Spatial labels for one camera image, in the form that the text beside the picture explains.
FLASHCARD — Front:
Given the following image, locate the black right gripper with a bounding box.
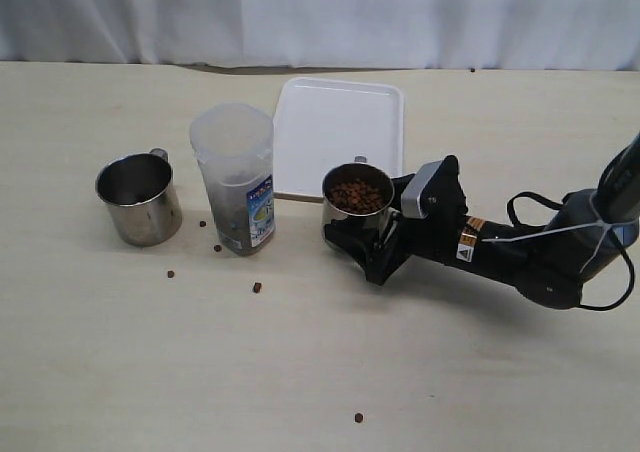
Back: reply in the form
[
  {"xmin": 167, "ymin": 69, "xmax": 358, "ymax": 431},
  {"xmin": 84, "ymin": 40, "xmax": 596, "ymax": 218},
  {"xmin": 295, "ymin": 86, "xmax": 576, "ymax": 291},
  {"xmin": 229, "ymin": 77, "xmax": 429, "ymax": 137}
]
[{"xmin": 322, "ymin": 155, "xmax": 468, "ymax": 285}]

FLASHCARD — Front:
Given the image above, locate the steel mug with kibble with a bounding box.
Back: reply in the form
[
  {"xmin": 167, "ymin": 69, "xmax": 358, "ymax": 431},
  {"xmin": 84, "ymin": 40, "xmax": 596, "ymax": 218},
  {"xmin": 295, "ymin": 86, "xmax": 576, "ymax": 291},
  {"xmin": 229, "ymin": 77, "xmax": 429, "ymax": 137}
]
[{"xmin": 322, "ymin": 162, "xmax": 395, "ymax": 230}]

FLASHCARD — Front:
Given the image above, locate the clear plastic container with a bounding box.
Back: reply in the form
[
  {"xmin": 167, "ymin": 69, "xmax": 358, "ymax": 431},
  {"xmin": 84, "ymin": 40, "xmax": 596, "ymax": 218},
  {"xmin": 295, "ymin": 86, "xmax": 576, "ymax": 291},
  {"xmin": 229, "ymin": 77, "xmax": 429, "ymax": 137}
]
[{"xmin": 189, "ymin": 103, "xmax": 275, "ymax": 256}]

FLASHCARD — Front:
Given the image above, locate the white plastic tray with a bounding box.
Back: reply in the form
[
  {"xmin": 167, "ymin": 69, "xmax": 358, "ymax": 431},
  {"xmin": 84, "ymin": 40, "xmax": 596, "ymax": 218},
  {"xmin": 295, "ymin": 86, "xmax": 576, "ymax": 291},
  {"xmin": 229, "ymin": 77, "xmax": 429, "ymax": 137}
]
[{"xmin": 273, "ymin": 77, "xmax": 404, "ymax": 202}]

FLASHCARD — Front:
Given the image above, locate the white backdrop curtain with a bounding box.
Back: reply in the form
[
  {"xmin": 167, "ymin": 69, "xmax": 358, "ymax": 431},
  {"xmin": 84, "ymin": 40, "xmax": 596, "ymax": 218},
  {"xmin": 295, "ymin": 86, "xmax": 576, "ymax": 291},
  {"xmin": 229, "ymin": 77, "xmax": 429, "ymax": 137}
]
[{"xmin": 1, "ymin": 0, "xmax": 639, "ymax": 70}]

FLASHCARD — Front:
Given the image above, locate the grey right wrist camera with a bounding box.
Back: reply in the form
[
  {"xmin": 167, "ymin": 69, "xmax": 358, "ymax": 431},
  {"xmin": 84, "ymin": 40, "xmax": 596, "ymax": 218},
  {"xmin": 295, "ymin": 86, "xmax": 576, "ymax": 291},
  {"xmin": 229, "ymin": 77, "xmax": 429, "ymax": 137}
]
[{"xmin": 400, "ymin": 161, "xmax": 443, "ymax": 219}]

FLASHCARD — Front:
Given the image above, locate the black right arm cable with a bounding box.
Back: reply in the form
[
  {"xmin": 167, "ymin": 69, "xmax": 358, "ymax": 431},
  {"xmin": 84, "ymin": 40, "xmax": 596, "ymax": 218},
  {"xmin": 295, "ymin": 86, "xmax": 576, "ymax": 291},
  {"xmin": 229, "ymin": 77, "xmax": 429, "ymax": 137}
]
[{"xmin": 507, "ymin": 191, "xmax": 636, "ymax": 312}]

